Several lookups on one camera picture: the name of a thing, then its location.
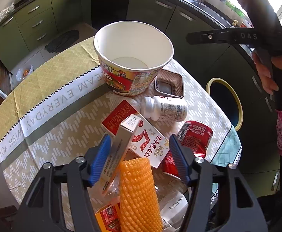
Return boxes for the white wrapper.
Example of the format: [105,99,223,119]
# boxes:
[159,190,188,231]

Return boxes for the person's right hand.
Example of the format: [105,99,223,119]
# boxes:
[251,51,282,113]

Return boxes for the small white medicine box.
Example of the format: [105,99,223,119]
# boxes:
[99,114,141,196]

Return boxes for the white plastic bottle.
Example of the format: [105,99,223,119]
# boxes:
[140,96,188,122]

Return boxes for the white red milk carton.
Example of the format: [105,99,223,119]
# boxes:
[102,100,169,168]

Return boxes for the brown plastic tray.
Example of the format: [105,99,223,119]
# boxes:
[154,69,185,98]

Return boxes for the instant noodle paper bowl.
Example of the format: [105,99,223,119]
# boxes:
[93,20,174,96]

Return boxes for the orange foam mesh sleeve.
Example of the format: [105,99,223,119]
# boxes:
[119,158,163,231]

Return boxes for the black bin with yellow rim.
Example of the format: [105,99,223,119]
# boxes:
[206,78,243,131]

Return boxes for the crushed red cola can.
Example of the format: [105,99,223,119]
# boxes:
[162,120,213,178]

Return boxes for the green lower cabinets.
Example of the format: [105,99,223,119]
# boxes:
[0,0,279,202]

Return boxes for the patterned tablecloth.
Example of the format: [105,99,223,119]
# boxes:
[0,37,243,231]

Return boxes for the orange cardboard box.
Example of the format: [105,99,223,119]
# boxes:
[95,203,122,232]

